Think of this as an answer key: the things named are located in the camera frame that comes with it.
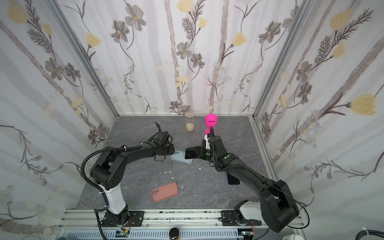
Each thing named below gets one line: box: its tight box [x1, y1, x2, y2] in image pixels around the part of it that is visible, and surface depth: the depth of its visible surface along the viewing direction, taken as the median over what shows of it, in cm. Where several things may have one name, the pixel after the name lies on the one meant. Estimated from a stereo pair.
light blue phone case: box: [170, 149, 194, 165], surface depth 98 cm
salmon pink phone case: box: [151, 181, 179, 203], surface depth 85 cm
